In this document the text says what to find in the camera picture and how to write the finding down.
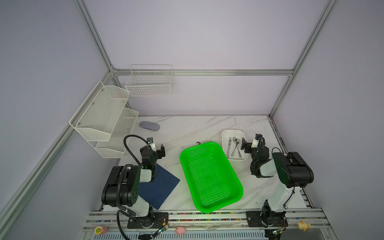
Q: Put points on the pink green toy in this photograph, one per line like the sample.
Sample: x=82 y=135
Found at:
x=100 y=230

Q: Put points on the white wire basket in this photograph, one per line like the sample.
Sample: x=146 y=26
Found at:
x=150 y=80

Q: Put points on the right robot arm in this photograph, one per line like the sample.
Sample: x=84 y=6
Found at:
x=293 y=173

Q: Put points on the pink toy ball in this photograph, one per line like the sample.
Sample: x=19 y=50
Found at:
x=180 y=230

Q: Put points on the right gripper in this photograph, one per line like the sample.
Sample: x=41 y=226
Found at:
x=250 y=146

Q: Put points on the dark blue paper napkin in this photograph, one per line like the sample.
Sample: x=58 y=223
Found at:
x=156 y=192

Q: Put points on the aluminium frame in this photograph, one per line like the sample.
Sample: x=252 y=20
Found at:
x=27 y=190

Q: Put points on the silver spoon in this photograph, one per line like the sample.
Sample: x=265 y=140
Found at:
x=236 y=142

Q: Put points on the yellow toy figure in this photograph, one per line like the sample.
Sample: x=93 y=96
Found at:
x=304 y=226

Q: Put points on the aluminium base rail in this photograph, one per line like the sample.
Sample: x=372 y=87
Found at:
x=219 y=225

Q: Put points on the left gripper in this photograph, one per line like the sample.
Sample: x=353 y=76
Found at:
x=156 y=151

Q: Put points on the silver knife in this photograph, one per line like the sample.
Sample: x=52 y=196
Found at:
x=229 y=147

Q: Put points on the grey oval pouch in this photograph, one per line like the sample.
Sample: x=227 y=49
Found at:
x=149 y=126

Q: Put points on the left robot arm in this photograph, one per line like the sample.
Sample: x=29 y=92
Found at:
x=121 y=190

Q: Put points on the white rectangular tray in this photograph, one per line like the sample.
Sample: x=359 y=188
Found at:
x=225 y=138

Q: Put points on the green plastic basket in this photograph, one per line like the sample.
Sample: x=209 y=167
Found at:
x=211 y=178

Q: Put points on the white mesh two-tier shelf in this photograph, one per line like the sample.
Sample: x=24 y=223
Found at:
x=104 y=119

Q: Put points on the silver fork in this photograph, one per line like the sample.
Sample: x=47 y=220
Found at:
x=238 y=148

